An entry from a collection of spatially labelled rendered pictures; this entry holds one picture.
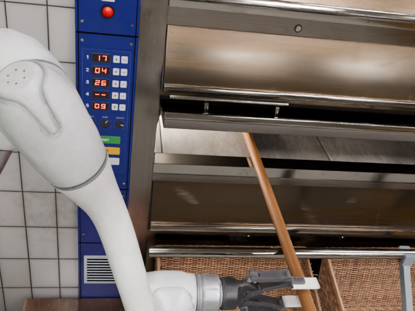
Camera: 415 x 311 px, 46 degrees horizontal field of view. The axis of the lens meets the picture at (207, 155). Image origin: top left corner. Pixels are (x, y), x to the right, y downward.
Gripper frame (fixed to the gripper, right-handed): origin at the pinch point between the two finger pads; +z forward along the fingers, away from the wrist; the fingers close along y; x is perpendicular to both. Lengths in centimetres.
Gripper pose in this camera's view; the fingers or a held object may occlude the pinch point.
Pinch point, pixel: (302, 292)
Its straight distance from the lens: 123.6
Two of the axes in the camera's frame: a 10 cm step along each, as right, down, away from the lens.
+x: 1.3, 5.7, -8.1
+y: -1.4, 8.2, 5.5
